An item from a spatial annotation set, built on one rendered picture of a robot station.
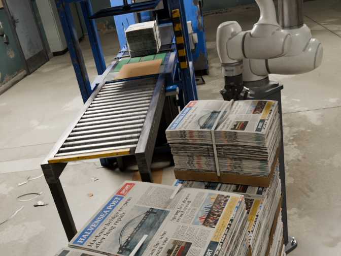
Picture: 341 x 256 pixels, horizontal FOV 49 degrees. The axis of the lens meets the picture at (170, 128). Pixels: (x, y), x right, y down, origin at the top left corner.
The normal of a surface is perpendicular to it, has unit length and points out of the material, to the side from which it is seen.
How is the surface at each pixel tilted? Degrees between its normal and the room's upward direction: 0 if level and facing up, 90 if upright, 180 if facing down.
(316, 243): 0
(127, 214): 1
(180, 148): 90
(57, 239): 0
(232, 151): 90
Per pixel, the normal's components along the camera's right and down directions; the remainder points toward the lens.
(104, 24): -0.07, 0.43
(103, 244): -0.14, -0.90
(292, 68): -0.40, 0.71
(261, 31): -0.52, -0.18
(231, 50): -0.46, 0.47
